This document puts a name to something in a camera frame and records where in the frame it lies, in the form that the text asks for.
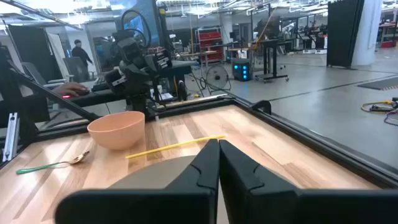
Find yellow cable on floor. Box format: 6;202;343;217
360;99;398;114

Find grey round placemat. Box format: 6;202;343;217
107;154;304;190

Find grey office chair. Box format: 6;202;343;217
21;62;68;90

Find black table frame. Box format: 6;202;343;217
0;96;398;189

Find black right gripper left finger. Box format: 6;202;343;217
54;138;220;224

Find black keyboard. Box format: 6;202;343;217
91;77;109;93

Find computer tower blue lights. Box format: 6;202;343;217
231;58;252;82

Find person's hand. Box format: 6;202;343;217
51;82;90;98

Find round floor fan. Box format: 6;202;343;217
205;64;233;94

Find tall black partition panel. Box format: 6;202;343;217
326;0;365;69

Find gold spoon green handle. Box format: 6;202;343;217
16;151;91;175

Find peach plastic bowl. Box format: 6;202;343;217
87;111;146;151

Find person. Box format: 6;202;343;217
71;39;93;68

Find silver aluminium extrusion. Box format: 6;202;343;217
2;112;20;162

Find yellow straw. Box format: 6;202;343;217
125;134;226;160

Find black standing workbench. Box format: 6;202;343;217
254;39;290;83

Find black computer mouse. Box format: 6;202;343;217
62;88;91;100

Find black desk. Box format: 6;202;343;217
70;88;127;108

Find red storage shelf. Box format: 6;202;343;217
196;27;224;63

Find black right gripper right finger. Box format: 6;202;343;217
219;139;398;224

